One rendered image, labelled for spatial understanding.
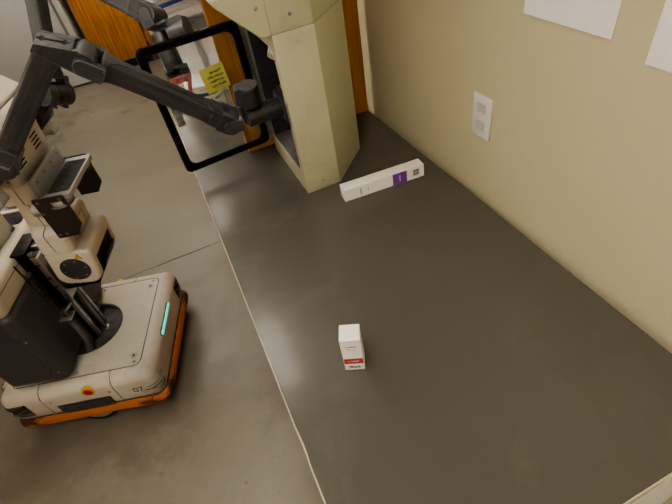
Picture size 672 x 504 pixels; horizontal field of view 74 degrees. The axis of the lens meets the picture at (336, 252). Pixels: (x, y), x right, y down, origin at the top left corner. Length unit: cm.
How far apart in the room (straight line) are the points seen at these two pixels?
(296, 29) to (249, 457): 155
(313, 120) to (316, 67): 14
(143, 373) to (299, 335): 112
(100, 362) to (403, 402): 152
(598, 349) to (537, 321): 12
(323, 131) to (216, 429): 134
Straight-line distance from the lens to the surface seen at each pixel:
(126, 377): 206
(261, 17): 117
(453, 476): 85
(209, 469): 202
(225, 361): 224
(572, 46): 100
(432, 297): 105
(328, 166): 137
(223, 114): 133
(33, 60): 130
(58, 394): 221
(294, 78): 123
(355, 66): 172
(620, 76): 94
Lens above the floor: 174
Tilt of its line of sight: 43 degrees down
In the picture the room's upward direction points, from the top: 12 degrees counter-clockwise
